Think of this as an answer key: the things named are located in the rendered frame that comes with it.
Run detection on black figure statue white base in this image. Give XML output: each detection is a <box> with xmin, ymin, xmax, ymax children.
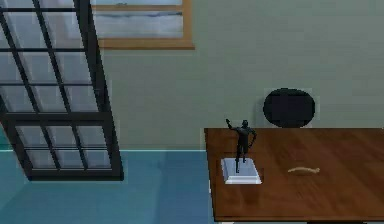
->
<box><xmin>220</xmin><ymin>118</ymin><xmax>263</xmax><ymax>185</ymax></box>

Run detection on black round chair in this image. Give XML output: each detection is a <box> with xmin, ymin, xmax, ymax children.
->
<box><xmin>262</xmin><ymin>87</ymin><xmax>316</xmax><ymax>129</ymax></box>

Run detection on black framed glass door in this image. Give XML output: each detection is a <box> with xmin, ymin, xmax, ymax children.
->
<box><xmin>0</xmin><ymin>0</ymin><xmax>125</xmax><ymax>182</ymax></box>

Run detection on brown wooden table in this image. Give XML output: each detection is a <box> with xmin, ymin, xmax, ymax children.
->
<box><xmin>203</xmin><ymin>127</ymin><xmax>384</xmax><ymax>224</ymax></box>

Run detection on wood framed wall picture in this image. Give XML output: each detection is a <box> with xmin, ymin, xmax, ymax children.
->
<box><xmin>90</xmin><ymin>0</ymin><xmax>196</xmax><ymax>51</ymax></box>

